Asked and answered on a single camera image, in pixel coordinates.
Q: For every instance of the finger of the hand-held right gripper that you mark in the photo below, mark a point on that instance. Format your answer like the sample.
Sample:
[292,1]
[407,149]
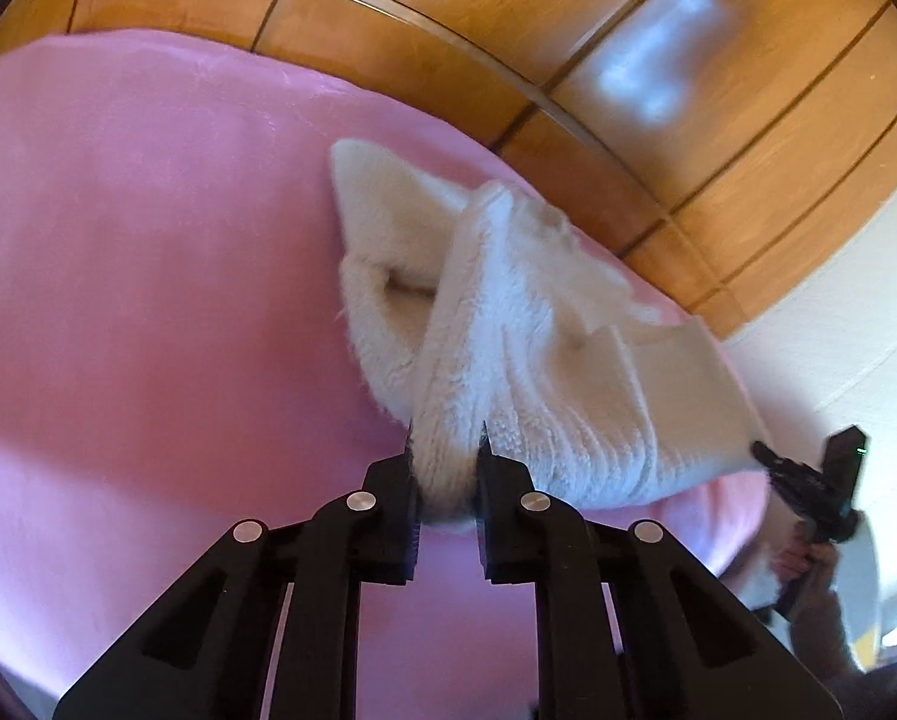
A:
[774,461]

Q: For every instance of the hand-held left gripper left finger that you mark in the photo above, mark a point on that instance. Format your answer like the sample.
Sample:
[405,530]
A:
[408,525]

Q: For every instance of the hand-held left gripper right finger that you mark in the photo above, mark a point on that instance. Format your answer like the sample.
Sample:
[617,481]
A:
[486,525]

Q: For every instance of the beige knit sweater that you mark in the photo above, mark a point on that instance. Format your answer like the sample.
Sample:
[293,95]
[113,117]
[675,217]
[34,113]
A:
[538,360]

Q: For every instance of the person's right forearm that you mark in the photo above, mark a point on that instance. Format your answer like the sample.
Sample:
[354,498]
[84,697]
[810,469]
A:
[831,630]

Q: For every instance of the person's right hand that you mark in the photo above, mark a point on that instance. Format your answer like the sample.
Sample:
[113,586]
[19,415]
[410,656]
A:
[797,559]

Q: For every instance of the pink blanket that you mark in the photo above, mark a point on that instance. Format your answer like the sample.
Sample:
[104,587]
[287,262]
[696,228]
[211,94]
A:
[156,277]

